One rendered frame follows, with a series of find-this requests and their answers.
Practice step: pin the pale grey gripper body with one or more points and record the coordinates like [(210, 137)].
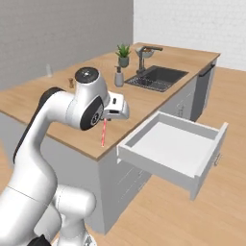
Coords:
[(119, 114)]

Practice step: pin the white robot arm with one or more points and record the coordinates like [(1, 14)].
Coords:
[(35, 150)]

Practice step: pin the red striped straw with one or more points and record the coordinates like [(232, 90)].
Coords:
[(103, 134)]

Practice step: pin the white open drawer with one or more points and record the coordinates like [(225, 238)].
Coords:
[(173, 144)]

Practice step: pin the clear glass cup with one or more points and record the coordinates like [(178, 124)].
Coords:
[(49, 71)]

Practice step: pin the grey soap dispenser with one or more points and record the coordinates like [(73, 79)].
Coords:
[(118, 78)]

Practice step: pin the dark sink basin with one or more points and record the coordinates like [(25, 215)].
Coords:
[(158, 78)]

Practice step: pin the dark tap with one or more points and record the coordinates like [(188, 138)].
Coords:
[(141, 62)]

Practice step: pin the small brown shaker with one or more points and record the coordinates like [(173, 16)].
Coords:
[(71, 83)]

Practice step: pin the green plant in grey pot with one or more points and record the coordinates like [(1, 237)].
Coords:
[(123, 55)]

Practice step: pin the grey bowl with food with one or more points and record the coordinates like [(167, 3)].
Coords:
[(144, 53)]

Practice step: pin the grey cupboard door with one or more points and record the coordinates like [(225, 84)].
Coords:
[(184, 99)]

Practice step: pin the grey cupboard front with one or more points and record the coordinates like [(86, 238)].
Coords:
[(123, 192)]

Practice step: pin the dark grey dishwasher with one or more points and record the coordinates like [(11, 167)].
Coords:
[(201, 93)]

